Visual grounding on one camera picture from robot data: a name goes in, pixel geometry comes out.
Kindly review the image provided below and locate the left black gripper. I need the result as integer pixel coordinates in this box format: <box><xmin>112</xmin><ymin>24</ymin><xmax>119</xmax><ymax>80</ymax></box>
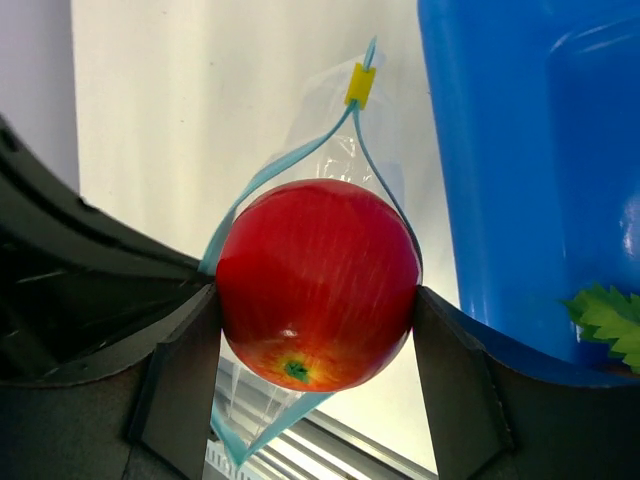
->
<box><xmin>1</xmin><ymin>120</ymin><xmax>210</xmax><ymax>384</ymax></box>

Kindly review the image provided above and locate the clear zip top bag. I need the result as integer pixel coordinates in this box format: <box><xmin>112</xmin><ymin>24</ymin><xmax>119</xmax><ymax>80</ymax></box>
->
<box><xmin>197</xmin><ymin>35</ymin><xmax>426</xmax><ymax>471</ymax></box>

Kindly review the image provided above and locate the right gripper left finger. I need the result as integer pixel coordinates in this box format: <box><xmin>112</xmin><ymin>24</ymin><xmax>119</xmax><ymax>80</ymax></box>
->
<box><xmin>1</xmin><ymin>286</ymin><xmax>220</xmax><ymax>479</ymax></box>

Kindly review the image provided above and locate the orange carrot with leaves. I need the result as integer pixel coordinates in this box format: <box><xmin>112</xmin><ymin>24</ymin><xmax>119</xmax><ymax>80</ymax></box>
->
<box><xmin>562</xmin><ymin>283</ymin><xmax>639</xmax><ymax>375</ymax></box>

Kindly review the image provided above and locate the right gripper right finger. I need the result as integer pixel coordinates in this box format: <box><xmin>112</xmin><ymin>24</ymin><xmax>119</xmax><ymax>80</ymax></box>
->
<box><xmin>413</xmin><ymin>287</ymin><xmax>639</xmax><ymax>479</ymax></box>

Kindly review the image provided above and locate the blue plastic bin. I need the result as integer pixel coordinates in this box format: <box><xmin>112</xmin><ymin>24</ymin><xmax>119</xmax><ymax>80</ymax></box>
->
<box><xmin>418</xmin><ymin>1</ymin><xmax>639</xmax><ymax>367</ymax></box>

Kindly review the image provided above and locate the aluminium mounting rail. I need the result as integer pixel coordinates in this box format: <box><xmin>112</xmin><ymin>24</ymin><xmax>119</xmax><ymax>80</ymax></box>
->
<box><xmin>204</xmin><ymin>416</ymin><xmax>438</xmax><ymax>479</ymax></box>

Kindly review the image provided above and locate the red apple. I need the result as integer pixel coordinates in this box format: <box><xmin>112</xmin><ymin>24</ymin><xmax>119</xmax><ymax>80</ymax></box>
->
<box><xmin>215</xmin><ymin>179</ymin><xmax>421</xmax><ymax>393</ymax></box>

